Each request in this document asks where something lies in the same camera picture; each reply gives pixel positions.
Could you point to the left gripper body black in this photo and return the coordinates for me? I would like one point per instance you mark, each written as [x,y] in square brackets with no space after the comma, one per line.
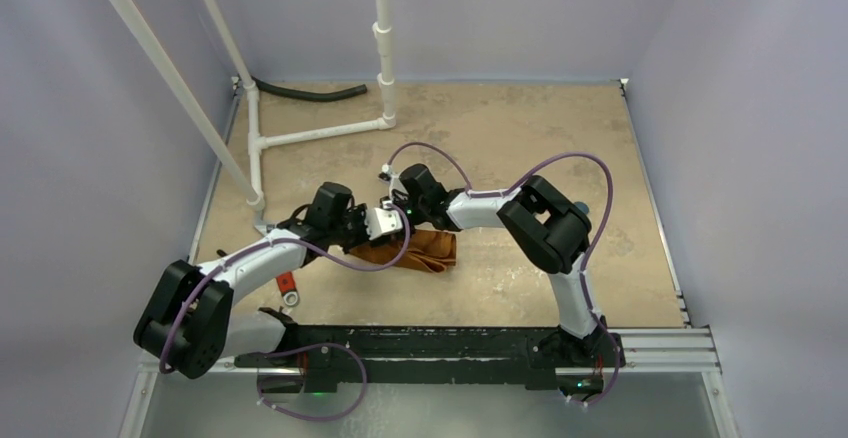
[351,231]

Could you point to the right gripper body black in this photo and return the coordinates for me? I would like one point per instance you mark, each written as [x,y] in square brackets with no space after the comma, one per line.
[403,203]

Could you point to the orange cloth napkin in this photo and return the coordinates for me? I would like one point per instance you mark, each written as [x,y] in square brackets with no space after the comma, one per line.
[428,251]

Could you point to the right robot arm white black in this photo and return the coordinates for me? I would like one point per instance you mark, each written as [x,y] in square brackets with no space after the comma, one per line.
[550,230]

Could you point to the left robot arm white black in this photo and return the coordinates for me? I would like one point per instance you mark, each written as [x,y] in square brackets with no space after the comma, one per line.
[188,323]

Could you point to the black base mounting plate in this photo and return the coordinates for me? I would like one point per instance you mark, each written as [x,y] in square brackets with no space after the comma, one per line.
[537,358]

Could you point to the small dark blue disc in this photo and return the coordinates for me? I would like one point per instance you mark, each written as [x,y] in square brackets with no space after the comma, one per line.
[583,207]

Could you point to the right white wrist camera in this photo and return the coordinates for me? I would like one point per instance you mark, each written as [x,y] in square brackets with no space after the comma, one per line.
[396,190]

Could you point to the red handled adjustable wrench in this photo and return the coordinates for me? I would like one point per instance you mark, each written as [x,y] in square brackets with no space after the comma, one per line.
[286,289]

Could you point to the aluminium extrusion rail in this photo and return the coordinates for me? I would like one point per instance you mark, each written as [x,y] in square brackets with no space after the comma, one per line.
[645,351]

